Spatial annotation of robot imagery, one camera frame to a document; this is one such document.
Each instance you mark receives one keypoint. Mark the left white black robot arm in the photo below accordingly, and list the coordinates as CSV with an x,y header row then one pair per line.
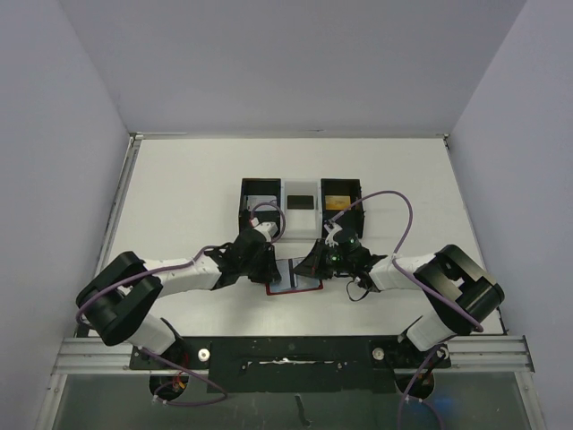
x,y
117,302

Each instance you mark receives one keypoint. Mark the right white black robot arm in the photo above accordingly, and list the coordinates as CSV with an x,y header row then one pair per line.
x,y
462,294

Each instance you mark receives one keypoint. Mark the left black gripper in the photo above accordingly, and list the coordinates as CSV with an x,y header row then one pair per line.
x,y
270,274

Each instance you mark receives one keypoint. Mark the gold VIP card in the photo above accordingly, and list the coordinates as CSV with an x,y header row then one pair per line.
x,y
337,202

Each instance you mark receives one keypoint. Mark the right black bin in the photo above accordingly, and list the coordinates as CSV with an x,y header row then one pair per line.
x,y
354,218

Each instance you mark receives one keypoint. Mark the silver magnetic stripe card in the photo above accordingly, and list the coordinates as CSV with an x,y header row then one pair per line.
x,y
253,200

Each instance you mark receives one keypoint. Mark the black card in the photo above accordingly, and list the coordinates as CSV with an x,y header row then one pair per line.
x,y
300,202

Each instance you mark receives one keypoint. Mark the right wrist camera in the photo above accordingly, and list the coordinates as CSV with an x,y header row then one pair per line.
x,y
338,236

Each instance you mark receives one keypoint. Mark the left black bin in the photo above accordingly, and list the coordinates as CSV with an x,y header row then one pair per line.
x,y
263,212

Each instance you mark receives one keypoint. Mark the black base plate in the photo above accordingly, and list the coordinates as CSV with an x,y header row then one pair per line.
x,y
313,364

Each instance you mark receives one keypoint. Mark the aluminium left rail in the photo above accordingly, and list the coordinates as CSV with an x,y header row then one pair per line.
x,y
126,174

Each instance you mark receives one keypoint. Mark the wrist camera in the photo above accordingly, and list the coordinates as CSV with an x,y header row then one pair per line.
x,y
268,229
338,236

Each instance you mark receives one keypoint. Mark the black bin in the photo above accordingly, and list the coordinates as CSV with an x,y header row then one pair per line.
x,y
354,218
263,212

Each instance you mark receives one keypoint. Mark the red leather card holder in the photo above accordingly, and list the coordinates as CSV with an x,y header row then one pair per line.
x,y
291,283

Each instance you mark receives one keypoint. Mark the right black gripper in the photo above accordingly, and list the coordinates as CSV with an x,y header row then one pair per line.
x,y
316,261

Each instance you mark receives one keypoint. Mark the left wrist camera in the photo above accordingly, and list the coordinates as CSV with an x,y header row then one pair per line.
x,y
268,229

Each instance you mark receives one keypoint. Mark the white middle bin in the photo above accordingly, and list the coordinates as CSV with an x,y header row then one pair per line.
x,y
301,225

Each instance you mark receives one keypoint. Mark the silver VIP card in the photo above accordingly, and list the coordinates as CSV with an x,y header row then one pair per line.
x,y
301,283

